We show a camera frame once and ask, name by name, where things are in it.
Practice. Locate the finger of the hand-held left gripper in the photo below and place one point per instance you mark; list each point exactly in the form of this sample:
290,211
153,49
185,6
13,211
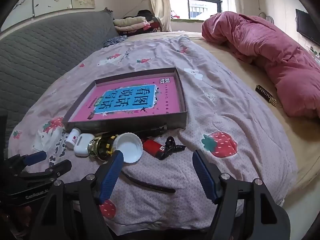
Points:
57,170
35,157

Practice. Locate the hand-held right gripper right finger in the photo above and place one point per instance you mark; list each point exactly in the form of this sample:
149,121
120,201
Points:
203,177

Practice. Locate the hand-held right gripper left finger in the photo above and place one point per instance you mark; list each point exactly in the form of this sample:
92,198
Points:
111,177

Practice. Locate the gold metal knob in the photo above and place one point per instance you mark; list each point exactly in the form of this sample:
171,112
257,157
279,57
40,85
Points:
94,148

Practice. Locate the white pill bottle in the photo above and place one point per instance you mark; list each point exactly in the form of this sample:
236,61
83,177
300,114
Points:
72,138

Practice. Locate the white plastic jar lid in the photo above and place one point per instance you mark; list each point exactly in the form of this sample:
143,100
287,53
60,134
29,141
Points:
130,147

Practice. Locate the white earbuds case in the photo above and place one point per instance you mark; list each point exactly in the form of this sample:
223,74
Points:
83,143

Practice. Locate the black binder clip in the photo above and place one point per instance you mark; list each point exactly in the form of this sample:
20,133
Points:
172,147

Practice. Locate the red lighter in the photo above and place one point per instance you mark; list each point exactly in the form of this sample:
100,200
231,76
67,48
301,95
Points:
151,147

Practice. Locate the strawberry print blanket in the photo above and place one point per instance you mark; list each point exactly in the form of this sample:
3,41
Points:
212,105

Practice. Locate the pink and blue book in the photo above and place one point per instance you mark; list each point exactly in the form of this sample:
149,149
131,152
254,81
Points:
162,97

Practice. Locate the grey quilted headboard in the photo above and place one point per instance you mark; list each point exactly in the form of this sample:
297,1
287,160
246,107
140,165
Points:
37,55

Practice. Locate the black and gold lipstick tube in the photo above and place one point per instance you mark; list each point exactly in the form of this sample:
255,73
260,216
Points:
265,95

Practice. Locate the beige bed sheet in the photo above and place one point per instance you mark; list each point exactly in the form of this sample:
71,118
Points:
242,75

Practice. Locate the blue patterned cloth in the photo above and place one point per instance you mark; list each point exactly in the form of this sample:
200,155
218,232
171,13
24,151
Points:
115,40

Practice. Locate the pink quilt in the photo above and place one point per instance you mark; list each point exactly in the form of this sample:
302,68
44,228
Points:
262,45

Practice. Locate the stack of folded clothes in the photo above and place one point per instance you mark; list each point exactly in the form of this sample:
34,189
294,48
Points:
130,22

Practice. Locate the black wall television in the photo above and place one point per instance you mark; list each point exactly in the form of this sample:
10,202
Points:
306,25

